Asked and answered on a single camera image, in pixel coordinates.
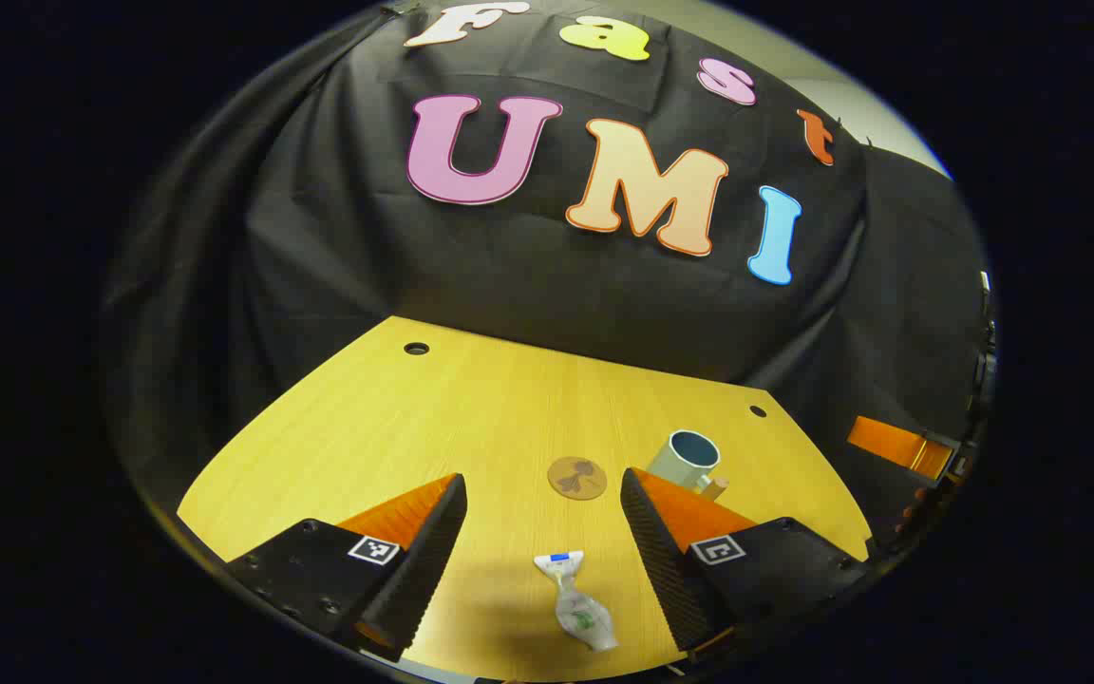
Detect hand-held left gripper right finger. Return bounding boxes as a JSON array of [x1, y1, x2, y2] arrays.
[[620, 466, 871, 656]]

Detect black backdrop cloth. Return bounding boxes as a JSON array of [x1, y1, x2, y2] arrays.
[[101, 0, 999, 561]]

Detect wooden desktop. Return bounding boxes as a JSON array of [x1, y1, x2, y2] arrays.
[[177, 316, 873, 683]]

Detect white toothpaste tube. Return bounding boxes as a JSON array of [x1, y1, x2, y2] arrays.
[[534, 550, 620, 653]]

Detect pale blue cup wooden handle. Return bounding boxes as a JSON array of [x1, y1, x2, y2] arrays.
[[647, 429, 730, 502]]

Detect round brown coaster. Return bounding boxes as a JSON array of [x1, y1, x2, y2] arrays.
[[547, 456, 608, 501]]

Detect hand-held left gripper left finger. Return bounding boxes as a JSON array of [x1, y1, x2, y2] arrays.
[[224, 472, 469, 664]]

